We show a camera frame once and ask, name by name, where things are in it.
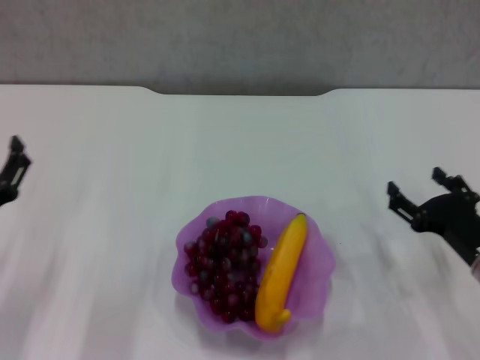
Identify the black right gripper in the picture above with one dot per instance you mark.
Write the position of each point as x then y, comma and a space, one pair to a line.
446, 217

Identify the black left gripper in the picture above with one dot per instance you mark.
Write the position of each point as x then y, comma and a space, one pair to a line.
5, 195

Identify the yellow banana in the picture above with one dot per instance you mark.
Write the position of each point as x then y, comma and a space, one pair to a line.
281, 270

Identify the red grape bunch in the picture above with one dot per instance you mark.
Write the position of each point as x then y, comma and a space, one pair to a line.
225, 262

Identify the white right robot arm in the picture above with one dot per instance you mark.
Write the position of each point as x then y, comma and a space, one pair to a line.
476, 268

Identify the purple scalloped plastic bowl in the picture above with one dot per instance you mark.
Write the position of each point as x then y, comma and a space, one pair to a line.
313, 270

